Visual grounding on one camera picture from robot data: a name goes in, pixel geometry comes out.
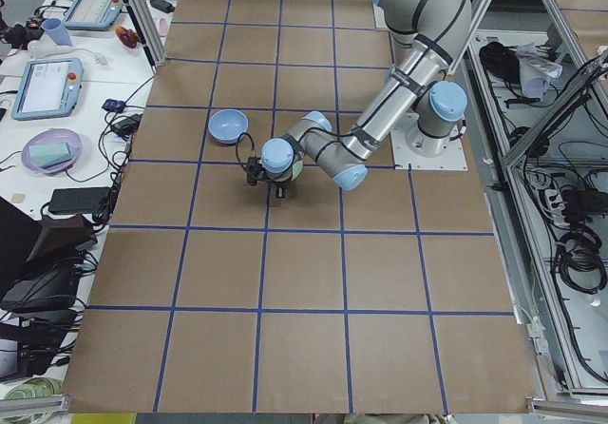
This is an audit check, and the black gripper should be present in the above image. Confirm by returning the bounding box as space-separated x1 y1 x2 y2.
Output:
266 177 295 199

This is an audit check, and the green bowl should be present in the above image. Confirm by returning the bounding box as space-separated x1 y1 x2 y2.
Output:
289 157 303 182

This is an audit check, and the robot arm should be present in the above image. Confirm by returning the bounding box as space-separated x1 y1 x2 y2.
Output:
246 0 471 191

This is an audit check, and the blue bowl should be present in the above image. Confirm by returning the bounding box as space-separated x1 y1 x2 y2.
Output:
208 109 249 145

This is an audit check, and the black power adapter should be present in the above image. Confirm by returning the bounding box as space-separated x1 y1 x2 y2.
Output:
110 114 142 137

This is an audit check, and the small dark blue box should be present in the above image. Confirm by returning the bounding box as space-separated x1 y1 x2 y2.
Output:
102 99 126 113

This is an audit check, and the black flat device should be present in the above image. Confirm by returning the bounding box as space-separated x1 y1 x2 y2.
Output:
48 186 110 215

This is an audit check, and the dark red fruit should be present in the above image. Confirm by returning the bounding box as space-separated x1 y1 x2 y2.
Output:
115 26 141 48

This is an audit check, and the purple plate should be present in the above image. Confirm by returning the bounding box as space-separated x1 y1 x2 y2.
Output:
21 128 83 174

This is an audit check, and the green sponge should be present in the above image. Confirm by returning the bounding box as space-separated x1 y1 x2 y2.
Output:
28 142 72 168

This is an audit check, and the near teach pendant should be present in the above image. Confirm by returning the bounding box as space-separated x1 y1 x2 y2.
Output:
11 58 84 121

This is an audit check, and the teach pendant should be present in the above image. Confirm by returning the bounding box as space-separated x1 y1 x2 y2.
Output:
11 58 84 121
63 0 124 30

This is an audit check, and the black laptop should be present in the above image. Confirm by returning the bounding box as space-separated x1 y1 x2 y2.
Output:
1 199 97 313

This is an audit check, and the far teach pendant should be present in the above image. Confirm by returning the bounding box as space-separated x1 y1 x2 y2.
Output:
63 0 124 30

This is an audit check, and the blue cup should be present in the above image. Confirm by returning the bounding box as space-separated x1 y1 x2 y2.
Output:
42 18 72 47

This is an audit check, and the white paper roll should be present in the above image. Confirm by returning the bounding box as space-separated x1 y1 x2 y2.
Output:
515 44 562 100

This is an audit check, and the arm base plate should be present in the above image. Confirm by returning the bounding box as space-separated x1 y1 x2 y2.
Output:
389 113 467 171

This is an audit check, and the aluminium frame post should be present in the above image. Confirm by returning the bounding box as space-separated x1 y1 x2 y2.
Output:
123 0 166 68

